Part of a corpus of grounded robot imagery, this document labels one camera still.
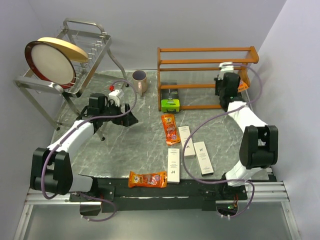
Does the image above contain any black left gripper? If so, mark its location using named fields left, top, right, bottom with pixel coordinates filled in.
left=100, top=100, right=138, bottom=127

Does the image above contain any orange razor pack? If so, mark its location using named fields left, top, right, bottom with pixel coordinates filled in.
left=128, top=171, right=168, bottom=188
left=161, top=114, right=181, bottom=146
left=238, top=80, right=250, bottom=93

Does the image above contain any orange wooden shelf rack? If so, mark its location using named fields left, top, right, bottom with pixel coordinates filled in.
left=157, top=46, right=259, bottom=110

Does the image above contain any black green razor box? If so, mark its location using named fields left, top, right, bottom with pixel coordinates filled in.
left=160, top=88, right=180, bottom=114

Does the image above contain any steel dish rack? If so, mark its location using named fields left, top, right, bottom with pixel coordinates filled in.
left=13, top=18, right=127, bottom=131

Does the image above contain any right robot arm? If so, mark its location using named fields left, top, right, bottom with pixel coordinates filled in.
left=214, top=72, right=279, bottom=199

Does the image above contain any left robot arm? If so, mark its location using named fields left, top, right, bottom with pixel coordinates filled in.
left=30, top=90, right=139, bottom=201

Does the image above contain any pink mug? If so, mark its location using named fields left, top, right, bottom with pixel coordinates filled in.
left=132, top=70, right=148, bottom=97

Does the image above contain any white box middle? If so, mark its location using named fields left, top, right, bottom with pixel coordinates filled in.
left=178, top=125, right=196, bottom=157

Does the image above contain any white box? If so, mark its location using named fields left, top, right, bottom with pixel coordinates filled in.
left=178, top=125, right=196, bottom=157
left=167, top=148, right=180, bottom=184
left=193, top=141, right=214, bottom=176

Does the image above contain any white box left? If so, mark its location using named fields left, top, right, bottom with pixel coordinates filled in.
left=167, top=148, right=180, bottom=184

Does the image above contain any white box right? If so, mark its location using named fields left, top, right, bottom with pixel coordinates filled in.
left=193, top=141, right=214, bottom=176

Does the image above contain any tan wooden plate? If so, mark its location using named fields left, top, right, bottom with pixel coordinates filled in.
left=38, top=37, right=89, bottom=63

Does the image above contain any red rimmed white plate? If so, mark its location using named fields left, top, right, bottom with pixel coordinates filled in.
left=24, top=41, right=76, bottom=89

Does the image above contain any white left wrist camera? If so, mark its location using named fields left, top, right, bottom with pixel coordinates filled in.
left=108, top=89, right=124, bottom=107

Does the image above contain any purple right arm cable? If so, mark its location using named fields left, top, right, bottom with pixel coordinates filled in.
left=181, top=63, right=263, bottom=219

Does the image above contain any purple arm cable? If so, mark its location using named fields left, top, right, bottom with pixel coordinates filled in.
left=41, top=79, right=138, bottom=222
left=181, top=63, right=263, bottom=219

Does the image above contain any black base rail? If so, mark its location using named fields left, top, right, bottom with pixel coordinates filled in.
left=36, top=176, right=248, bottom=217

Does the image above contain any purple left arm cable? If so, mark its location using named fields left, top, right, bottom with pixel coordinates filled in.
left=41, top=79, right=138, bottom=222

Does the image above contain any aluminium frame rail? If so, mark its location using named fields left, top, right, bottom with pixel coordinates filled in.
left=13, top=182, right=103, bottom=240

